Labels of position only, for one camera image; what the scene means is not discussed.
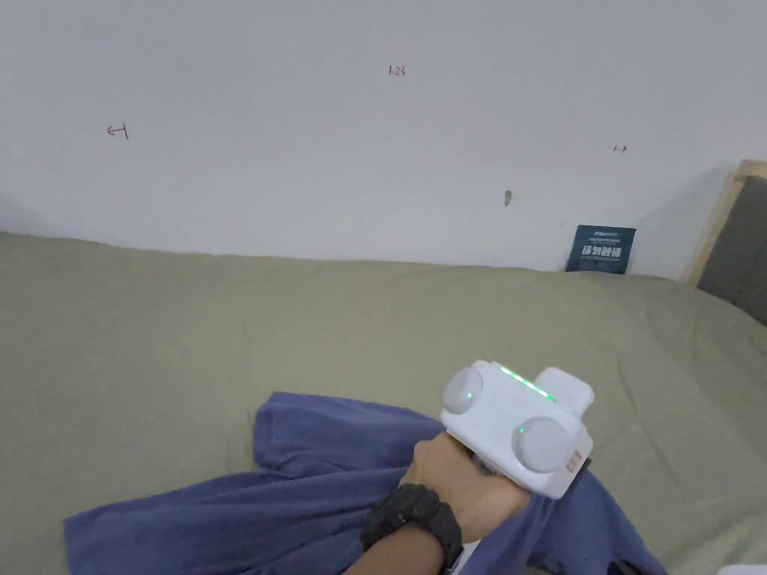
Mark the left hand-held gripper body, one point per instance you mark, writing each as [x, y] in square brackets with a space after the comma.
[509, 407]

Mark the bed with pale green sheet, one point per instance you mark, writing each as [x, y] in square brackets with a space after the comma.
[180, 329]

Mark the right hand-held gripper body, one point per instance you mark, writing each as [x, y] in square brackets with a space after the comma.
[746, 571]

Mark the person's left forearm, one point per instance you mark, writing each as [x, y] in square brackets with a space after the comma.
[407, 527]

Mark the dark blue shirt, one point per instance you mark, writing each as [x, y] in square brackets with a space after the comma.
[239, 509]

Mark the grey padded headboard wooden frame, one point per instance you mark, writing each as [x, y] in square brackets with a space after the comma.
[737, 251]

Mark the dark blue printed card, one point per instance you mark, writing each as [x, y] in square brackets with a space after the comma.
[601, 250]

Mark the person's left hand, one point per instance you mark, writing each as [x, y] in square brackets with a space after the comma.
[473, 497]

